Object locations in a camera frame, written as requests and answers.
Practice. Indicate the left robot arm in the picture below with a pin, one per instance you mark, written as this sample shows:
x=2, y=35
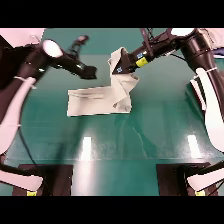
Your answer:
x=20, y=90

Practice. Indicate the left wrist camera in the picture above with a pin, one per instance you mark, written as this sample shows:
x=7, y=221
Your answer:
x=78, y=44

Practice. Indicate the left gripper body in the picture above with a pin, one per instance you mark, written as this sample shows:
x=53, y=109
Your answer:
x=88, y=72

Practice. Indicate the white shirt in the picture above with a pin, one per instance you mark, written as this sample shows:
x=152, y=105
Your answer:
x=90, y=103

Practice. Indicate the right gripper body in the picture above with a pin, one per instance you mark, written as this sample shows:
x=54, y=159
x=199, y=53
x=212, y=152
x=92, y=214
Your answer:
x=123, y=63

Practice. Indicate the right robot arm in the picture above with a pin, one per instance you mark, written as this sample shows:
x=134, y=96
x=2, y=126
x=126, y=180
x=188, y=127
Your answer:
x=206, y=83

